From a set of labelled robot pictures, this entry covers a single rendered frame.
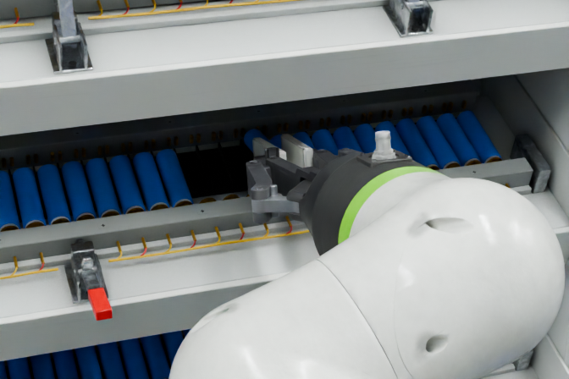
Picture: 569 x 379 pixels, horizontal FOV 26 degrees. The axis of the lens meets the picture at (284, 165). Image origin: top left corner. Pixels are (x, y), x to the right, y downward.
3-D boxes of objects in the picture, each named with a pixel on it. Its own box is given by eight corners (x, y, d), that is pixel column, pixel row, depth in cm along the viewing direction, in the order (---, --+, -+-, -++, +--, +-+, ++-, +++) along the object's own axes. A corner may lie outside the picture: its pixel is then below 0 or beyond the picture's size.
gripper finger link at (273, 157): (339, 224, 89) (322, 227, 88) (279, 194, 99) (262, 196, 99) (336, 172, 88) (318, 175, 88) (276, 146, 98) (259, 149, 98)
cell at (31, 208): (34, 181, 105) (46, 234, 100) (13, 184, 104) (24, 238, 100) (33, 165, 104) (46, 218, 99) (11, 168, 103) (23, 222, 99)
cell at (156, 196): (152, 166, 108) (169, 216, 103) (132, 168, 107) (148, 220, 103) (153, 150, 106) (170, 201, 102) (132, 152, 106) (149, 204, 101)
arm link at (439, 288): (630, 336, 67) (560, 163, 64) (438, 456, 65) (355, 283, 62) (510, 266, 80) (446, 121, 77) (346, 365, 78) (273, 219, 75)
